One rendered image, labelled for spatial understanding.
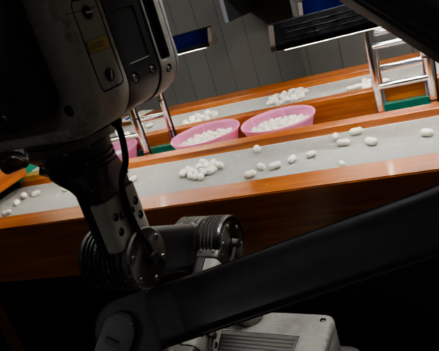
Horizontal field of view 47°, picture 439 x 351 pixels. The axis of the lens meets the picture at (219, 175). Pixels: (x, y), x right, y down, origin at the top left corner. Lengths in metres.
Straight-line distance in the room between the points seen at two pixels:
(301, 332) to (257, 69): 3.09
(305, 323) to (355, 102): 0.91
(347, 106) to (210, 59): 2.48
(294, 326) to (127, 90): 0.76
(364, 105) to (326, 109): 0.14
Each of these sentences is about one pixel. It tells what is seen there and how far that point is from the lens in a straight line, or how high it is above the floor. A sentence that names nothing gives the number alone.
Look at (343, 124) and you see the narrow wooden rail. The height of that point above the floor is 0.76.
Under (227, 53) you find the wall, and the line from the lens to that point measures 4.15.
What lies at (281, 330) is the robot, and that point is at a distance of 1.24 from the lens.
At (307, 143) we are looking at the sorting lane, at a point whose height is 0.74.
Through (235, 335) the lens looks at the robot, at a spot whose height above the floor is 0.48.
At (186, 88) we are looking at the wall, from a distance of 4.41.
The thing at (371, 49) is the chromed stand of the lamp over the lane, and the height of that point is 0.96.
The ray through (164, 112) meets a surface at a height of 0.85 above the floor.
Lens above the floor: 1.24
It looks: 20 degrees down
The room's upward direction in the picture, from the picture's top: 17 degrees counter-clockwise
